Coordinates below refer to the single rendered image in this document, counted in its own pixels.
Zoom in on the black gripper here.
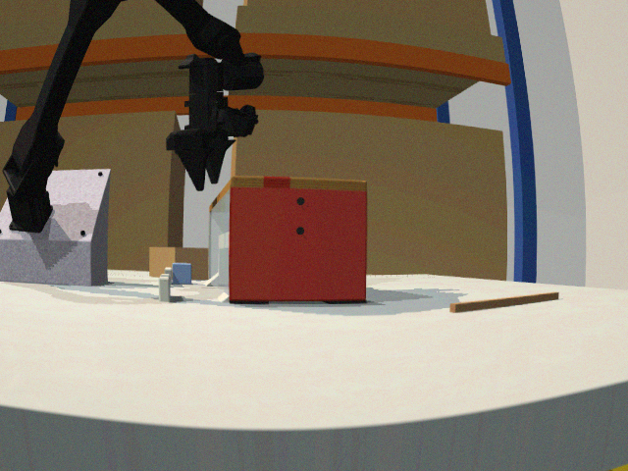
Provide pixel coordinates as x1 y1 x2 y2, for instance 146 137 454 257
166 92 239 191

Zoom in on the brown flat bar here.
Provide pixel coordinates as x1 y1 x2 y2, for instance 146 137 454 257
449 292 559 313

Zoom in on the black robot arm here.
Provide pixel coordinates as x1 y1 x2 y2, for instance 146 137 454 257
2 0 264 234

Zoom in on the tan rectangular block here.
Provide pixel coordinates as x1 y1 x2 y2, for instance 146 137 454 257
149 247 209 280

